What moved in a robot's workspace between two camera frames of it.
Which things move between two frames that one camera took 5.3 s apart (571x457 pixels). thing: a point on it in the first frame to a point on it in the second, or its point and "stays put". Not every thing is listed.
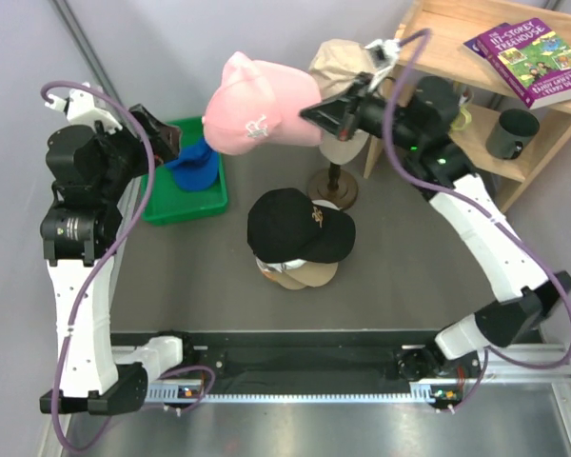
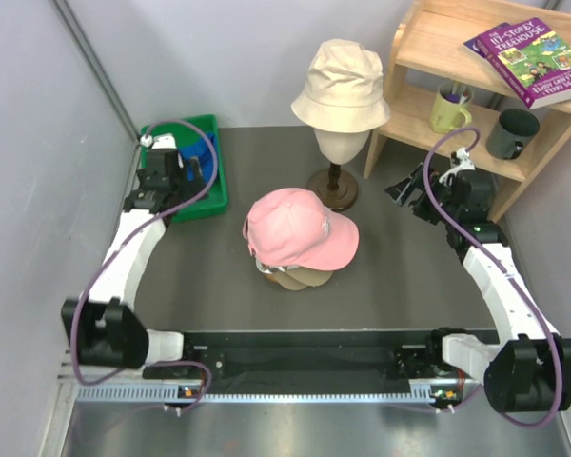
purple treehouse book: x=541 y=67 stays put
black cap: x=285 y=225 to x=271 y=268
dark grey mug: x=514 y=127 stays put
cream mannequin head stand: x=334 y=186 stays put
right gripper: x=336 y=114 to x=401 y=191
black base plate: x=316 y=358 stays put
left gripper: x=164 y=138 to x=193 y=188
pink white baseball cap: x=257 y=105 to x=295 y=228
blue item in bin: x=197 y=167 stays put
